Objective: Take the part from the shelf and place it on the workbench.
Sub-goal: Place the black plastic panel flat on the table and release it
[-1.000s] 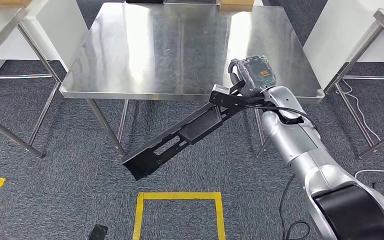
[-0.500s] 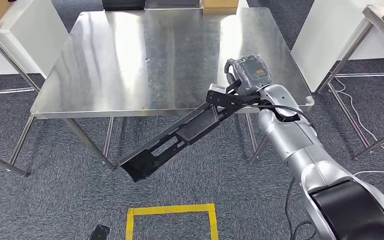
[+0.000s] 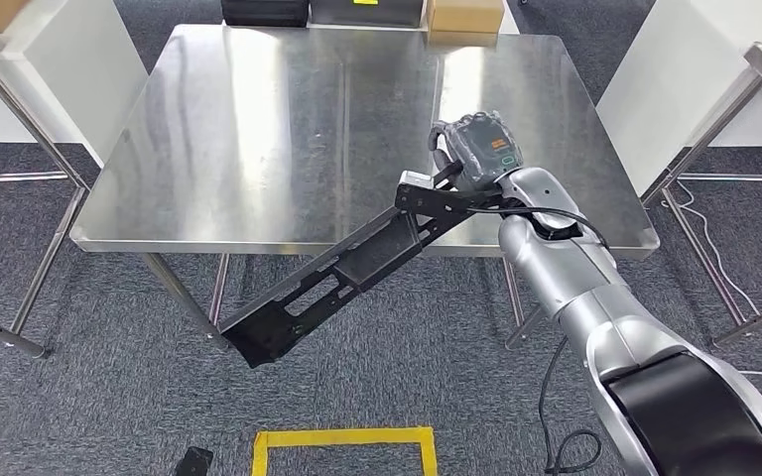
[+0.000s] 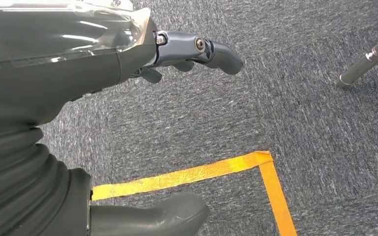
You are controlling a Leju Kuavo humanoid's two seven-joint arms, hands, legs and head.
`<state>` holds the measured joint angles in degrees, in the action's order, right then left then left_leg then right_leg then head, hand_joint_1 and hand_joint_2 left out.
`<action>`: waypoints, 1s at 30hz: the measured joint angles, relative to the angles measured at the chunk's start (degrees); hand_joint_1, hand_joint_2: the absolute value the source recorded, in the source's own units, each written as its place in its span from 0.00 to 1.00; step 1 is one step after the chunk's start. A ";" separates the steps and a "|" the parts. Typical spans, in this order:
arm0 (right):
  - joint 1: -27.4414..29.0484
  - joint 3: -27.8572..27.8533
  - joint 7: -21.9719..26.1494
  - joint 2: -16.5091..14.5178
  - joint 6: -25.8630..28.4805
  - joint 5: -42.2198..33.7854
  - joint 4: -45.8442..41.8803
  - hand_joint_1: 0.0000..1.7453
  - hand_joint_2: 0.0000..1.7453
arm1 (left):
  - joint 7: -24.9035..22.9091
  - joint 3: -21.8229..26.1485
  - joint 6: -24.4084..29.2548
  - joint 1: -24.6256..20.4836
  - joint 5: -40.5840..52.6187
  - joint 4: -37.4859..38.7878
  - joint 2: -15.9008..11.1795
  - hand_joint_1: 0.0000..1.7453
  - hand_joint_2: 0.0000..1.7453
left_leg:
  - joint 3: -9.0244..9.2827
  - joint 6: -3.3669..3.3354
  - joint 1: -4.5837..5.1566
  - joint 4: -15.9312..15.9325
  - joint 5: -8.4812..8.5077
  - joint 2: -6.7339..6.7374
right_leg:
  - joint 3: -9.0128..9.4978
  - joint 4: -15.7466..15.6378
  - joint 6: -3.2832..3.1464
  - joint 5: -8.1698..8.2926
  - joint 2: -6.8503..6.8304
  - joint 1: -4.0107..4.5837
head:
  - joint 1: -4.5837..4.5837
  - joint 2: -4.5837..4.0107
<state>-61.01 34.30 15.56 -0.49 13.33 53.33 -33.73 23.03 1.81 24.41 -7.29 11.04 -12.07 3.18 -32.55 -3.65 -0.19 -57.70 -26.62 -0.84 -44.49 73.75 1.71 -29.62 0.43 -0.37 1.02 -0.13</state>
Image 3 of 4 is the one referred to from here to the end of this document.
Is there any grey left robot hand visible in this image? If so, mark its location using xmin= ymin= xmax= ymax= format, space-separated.
xmin=172 ymin=446 xmax=214 ymax=476

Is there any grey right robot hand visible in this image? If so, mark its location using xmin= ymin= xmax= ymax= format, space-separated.
xmin=428 ymin=111 xmax=526 ymax=193

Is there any long black plastic part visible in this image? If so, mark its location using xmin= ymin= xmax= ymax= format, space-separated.
xmin=219 ymin=161 xmax=487 ymax=369

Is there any stainless steel workbench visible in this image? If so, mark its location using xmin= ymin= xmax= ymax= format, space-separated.
xmin=69 ymin=24 xmax=661 ymax=353

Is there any yellow floor tape square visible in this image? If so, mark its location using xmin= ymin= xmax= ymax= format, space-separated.
xmin=251 ymin=426 xmax=439 ymax=476

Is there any grey laptop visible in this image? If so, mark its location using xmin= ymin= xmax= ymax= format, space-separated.
xmin=310 ymin=0 xmax=425 ymax=29

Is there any stainless steel table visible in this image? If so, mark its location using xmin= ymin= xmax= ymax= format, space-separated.
xmin=640 ymin=42 xmax=762 ymax=349
xmin=0 ymin=29 xmax=91 ymax=359

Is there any black hard case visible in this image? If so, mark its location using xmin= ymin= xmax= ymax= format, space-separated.
xmin=220 ymin=0 xmax=310 ymax=29

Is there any white cabinet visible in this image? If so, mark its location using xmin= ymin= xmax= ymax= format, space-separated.
xmin=0 ymin=0 xmax=150 ymax=169

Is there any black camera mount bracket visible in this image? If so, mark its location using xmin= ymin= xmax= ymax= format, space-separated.
xmin=394 ymin=183 xmax=507 ymax=218

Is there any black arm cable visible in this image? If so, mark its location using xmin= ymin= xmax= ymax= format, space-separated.
xmin=466 ymin=204 xmax=612 ymax=251
xmin=538 ymin=334 xmax=602 ymax=476

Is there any white floor cable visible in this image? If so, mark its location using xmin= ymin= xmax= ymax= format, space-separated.
xmin=660 ymin=180 xmax=762 ymax=379

